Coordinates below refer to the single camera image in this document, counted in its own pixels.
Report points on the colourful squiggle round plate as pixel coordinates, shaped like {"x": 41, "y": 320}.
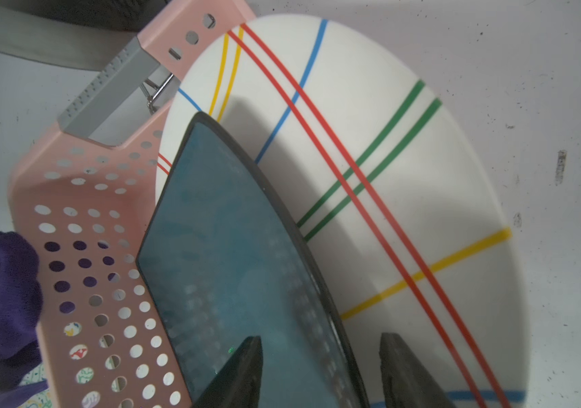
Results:
{"x": 38, "y": 377}

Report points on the white plate coloured stripes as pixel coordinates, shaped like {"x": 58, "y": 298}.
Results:
{"x": 384, "y": 186}

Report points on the teal square plate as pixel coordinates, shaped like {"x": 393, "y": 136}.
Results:
{"x": 223, "y": 261}

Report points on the pink perforated basket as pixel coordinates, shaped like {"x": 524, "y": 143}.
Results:
{"x": 85, "y": 207}

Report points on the purple cloth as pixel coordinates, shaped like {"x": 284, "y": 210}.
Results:
{"x": 21, "y": 304}

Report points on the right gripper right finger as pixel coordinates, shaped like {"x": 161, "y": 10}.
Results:
{"x": 406, "y": 382}

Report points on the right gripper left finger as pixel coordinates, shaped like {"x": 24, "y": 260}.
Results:
{"x": 238, "y": 384}

